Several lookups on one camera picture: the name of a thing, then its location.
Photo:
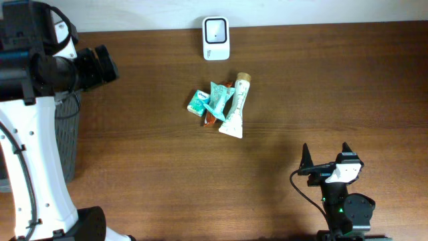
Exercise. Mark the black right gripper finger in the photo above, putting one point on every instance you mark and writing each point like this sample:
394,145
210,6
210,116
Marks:
306,160
346,148

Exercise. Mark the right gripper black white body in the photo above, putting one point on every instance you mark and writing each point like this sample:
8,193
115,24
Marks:
320,173

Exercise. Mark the white bamboo print tube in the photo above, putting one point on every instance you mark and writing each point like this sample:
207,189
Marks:
233,124

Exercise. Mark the orange brown snack wrapper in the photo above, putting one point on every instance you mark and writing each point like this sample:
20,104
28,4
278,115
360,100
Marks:
209,118

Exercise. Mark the teal plastic pouch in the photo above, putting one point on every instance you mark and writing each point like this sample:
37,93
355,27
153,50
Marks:
220,94

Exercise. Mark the green tissue pack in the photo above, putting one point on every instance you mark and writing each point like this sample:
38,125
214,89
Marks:
197,103

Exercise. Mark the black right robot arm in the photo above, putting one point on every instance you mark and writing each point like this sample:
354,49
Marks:
347,214

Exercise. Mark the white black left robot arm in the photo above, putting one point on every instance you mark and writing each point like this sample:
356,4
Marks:
38,61

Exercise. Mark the white barcode scanner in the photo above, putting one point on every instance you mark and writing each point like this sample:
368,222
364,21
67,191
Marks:
216,38

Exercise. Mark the dark grey plastic basket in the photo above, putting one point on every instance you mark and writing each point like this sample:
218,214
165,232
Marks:
67,116

